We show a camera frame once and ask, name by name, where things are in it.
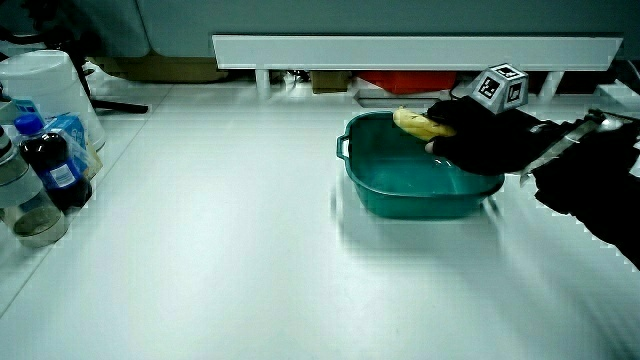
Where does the person's right hand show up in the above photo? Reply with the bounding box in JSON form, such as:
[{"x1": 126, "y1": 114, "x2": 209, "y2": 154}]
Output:
[{"x1": 424, "y1": 62, "x2": 551, "y2": 177}]

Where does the yellow banana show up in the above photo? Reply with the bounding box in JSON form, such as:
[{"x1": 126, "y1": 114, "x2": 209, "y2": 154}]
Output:
[{"x1": 392, "y1": 106, "x2": 458, "y2": 142}]

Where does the green plastic basin plate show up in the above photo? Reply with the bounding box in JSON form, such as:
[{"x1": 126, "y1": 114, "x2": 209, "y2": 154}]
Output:
[{"x1": 336, "y1": 110, "x2": 506, "y2": 220}]

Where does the red box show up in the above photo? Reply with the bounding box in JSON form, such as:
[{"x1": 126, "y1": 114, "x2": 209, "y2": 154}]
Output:
[{"x1": 356, "y1": 70, "x2": 458, "y2": 96}]

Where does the white low shelf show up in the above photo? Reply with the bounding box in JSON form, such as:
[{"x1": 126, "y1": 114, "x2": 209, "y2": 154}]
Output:
[{"x1": 211, "y1": 34, "x2": 624, "y2": 99}]

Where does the small cardboard box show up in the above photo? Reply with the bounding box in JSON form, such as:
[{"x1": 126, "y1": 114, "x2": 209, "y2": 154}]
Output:
[{"x1": 309, "y1": 70, "x2": 353, "y2": 95}]

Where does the flat brown cardboard box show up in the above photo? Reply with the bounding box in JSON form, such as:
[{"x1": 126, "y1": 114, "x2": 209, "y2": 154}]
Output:
[{"x1": 91, "y1": 54, "x2": 229, "y2": 84}]

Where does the blue carton box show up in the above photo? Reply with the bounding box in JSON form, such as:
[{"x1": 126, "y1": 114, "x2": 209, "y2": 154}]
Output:
[{"x1": 44, "y1": 113, "x2": 104, "y2": 180}]

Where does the dark soda bottle blue cap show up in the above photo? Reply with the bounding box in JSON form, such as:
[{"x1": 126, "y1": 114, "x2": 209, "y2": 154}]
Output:
[{"x1": 13, "y1": 113, "x2": 94, "y2": 212}]

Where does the white plastic bucket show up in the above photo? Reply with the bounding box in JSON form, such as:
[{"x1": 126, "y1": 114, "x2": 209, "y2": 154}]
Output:
[{"x1": 0, "y1": 49, "x2": 107, "y2": 152}]

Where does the small blue packet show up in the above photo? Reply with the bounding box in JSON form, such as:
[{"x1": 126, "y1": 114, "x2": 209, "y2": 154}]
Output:
[{"x1": 13, "y1": 98, "x2": 43, "y2": 123}]

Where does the clear glass jar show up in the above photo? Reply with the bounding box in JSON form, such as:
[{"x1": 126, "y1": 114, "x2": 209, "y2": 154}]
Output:
[{"x1": 0, "y1": 124, "x2": 69, "y2": 249}]

